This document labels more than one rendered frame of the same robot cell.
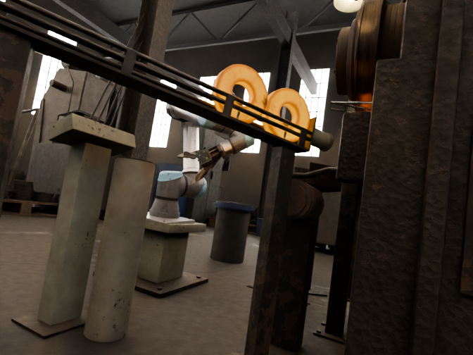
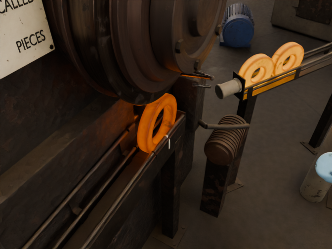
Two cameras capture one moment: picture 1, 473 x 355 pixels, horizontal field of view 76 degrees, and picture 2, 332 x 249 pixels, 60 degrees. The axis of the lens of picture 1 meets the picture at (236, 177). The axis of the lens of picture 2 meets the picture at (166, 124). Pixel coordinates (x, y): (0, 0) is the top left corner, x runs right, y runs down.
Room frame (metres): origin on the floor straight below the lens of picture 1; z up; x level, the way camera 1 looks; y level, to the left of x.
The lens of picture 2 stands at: (1.89, -0.45, 1.32)
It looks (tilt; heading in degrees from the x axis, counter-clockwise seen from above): 41 degrees down; 182
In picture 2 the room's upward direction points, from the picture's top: straight up
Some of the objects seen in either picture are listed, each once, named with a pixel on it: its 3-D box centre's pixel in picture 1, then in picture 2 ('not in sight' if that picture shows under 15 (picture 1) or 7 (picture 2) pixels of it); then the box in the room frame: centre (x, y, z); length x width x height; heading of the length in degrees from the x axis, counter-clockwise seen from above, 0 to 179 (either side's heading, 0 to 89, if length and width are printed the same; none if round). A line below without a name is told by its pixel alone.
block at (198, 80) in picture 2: (357, 148); (187, 100); (1.03, -0.39, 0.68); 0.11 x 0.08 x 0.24; 63
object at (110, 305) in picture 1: (121, 244); (329, 161); (0.94, 0.31, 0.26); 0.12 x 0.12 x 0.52
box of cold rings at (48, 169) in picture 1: (95, 182); not in sight; (4.15, 1.88, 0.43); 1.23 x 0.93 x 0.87; 151
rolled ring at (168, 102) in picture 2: not in sight; (158, 123); (1.25, -0.49, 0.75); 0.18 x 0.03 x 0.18; 153
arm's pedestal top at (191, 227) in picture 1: (162, 223); not in sight; (1.56, 0.33, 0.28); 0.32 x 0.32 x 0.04; 64
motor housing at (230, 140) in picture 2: (291, 263); (220, 169); (1.01, -0.22, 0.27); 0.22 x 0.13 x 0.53; 153
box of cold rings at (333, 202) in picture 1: (318, 218); not in sight; (4.00, -1.14, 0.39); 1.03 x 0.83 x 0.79; 67
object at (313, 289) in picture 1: (310, 226); not in sight; (1.83, -0.48, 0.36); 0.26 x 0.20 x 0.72; 8
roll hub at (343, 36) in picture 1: (345, 62); (196, 4); (1.29, -0.40, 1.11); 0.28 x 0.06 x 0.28; 153
